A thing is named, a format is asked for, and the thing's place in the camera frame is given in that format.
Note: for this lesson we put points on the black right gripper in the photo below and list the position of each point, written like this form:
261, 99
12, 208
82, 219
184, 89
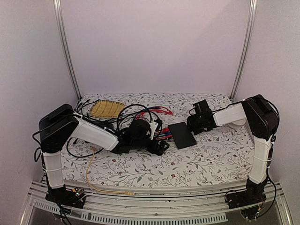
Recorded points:
189, 120

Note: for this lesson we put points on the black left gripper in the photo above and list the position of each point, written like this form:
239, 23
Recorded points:
153, 150

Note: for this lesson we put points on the black network switch box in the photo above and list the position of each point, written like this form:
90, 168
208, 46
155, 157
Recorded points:
182, 136

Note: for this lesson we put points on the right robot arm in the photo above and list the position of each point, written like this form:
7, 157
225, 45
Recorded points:
263, 120

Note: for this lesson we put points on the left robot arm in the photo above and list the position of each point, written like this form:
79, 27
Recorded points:
64, 124

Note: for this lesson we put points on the white ceramic bowl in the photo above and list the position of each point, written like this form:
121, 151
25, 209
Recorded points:
237, 124

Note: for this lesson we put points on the floral patterned table cloth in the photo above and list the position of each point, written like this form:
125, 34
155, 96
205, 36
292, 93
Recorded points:
220, 155

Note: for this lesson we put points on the yellow woven mat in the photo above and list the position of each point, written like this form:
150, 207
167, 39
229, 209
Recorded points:
106, 109

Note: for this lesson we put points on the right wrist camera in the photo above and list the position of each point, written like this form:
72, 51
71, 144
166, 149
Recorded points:
201, 107

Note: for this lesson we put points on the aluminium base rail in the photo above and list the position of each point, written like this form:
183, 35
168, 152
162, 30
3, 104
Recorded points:
203, 205

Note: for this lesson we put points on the right aluminium frame post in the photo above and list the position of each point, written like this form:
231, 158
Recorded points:
245, 47

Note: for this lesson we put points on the aluminium frame post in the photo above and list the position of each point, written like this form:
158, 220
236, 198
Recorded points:
65, 47
245, 47

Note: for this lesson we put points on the left aluminium frame post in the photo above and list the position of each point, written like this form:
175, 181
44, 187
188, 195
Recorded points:
65, 47

